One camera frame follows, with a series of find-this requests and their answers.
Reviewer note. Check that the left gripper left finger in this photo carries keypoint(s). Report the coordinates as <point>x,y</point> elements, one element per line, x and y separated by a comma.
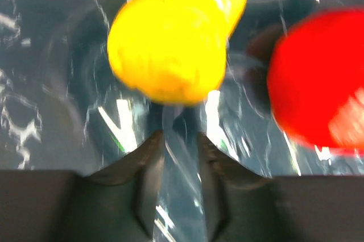
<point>116,203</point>

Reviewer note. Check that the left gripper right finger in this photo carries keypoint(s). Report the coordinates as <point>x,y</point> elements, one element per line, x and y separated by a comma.
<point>241,205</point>

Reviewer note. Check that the red tomato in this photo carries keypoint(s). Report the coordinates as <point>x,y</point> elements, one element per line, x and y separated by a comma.
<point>315,80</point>

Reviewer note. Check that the small yellow fruit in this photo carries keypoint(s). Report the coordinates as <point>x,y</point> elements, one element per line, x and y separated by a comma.
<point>173,51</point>

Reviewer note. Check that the teal plastic food container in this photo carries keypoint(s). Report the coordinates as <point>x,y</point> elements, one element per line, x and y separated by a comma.
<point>62,108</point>

